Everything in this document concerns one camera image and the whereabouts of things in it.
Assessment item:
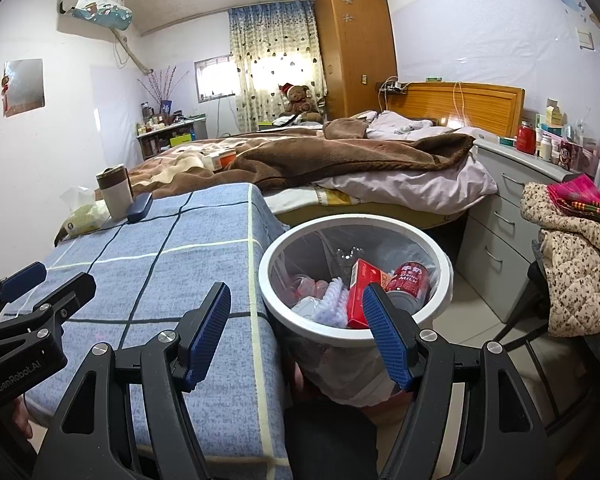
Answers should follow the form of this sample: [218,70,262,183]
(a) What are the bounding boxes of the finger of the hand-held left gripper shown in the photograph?
[0,261,47,311]
[2,272,97,341]

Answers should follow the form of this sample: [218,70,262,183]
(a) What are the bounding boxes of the wrapped air conditioner pipe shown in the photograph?
[111,27,154,75]

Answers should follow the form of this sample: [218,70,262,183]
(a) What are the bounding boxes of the vase with dry branches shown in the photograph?
[137,65,191,113]

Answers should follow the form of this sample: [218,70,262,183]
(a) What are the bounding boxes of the red jar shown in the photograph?
[516,121,537,156]

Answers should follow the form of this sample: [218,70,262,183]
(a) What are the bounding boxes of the green tissue pack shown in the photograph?
[60,186,111,239]

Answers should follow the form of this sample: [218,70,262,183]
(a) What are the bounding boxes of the blue checked tablecloth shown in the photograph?
[22,182,293,466]

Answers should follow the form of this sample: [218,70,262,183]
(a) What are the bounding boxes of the wall air conditioner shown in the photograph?
[56,0,134,30]

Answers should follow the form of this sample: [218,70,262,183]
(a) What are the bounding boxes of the floral quilted jacket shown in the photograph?
[520,175,600,338]

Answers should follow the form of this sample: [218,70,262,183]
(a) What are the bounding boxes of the person's left hand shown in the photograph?
[12,397,35,440]

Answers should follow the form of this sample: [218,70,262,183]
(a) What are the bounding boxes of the pale pink quilt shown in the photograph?
[312,110,498,211]

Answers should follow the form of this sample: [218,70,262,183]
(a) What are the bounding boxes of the cluttered side desk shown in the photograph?
[136,114,208,161]

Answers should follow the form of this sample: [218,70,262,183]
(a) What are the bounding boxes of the small window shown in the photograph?
[195,56,235,103]

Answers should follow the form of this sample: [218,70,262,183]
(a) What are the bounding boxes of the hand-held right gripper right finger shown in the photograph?
[362,282,548,480]

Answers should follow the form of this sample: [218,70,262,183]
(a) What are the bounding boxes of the grey drawer cabinet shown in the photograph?
[462,137,588,323]

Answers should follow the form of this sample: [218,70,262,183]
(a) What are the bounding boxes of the patterned curtain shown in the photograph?
[228,0,328,133]

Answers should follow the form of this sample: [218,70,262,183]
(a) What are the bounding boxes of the orange and white box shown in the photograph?
[210,150,238,171]

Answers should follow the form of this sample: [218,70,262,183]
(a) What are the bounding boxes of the pink plaid cloth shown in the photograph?
[546,175,600,233]

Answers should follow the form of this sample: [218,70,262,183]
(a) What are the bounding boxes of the brown fleece blanket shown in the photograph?
[130,117,475,196]

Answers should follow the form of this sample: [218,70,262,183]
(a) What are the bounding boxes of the wooden wardrobe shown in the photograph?
[314,0,398,121]

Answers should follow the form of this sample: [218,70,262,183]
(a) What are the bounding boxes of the long red carton box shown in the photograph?
[346,258,395,330]

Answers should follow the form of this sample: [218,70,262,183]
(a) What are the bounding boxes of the silver wall sheet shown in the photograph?
[1,58,47,118]

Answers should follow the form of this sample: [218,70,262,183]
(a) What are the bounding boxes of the clear plastic bottle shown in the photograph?
[332,245,368,266]

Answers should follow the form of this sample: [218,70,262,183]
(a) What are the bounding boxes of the black chair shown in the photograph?
[494,240,600,436]

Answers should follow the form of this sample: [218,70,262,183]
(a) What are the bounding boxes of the brown and white tumbler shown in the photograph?
[96,163,134,221]

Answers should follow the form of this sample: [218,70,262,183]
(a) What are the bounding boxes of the cartoon printed box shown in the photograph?
[557,140,598,171]

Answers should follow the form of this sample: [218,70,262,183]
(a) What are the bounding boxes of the wooden bed headboard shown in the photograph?
[387,81,525,136]

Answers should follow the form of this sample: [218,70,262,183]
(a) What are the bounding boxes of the red drink can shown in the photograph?
[384,261,431,313]

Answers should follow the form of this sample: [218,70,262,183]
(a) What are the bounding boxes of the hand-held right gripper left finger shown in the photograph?
[45,281,232,480]

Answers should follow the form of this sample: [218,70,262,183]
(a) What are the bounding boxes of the dark blue glasses case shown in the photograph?
[126,192,154,224]

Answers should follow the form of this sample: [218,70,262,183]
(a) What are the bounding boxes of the brown teddy bear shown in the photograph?
[279,83,325,124]

